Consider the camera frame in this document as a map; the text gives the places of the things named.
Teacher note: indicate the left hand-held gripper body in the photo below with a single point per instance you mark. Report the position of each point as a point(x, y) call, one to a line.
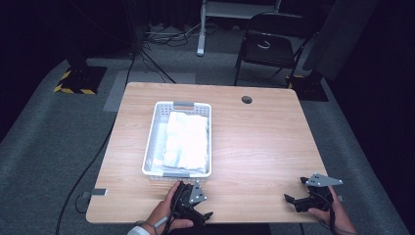
point(186, 197)

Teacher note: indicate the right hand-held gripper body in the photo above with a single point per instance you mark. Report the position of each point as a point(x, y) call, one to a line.
point(318, 199)

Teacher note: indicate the white cloth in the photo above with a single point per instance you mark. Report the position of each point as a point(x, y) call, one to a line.
point(187, 140)

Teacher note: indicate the white plastic basket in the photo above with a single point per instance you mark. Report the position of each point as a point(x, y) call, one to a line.
point(156, 143)

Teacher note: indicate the person's left hand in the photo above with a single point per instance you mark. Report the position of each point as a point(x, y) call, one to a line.
point(161, 210)

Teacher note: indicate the person's right hand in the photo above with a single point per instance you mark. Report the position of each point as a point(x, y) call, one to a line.
point(341, 218)

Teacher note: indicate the grey table edge clip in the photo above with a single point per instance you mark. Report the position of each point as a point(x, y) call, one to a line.
point(98, 192)
point(340, 198)

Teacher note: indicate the black base with striped tape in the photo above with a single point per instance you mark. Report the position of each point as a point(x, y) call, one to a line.
point(81, 81)
point(310, 89)

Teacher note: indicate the black table grommet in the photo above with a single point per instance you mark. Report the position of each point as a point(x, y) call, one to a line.
point(247, 99)

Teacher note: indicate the black folding chair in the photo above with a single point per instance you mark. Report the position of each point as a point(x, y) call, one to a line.
point(267, 52)

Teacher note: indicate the black tripod stand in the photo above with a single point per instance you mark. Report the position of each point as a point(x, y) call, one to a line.
point(153, 63)

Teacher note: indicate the white curved item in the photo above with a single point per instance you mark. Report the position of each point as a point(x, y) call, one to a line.
point(264, 45)

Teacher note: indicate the grey padded panel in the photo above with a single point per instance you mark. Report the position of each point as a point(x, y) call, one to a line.
point(336, 39)

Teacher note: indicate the white desk frame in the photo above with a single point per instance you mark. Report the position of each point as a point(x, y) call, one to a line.
point(201, 39)

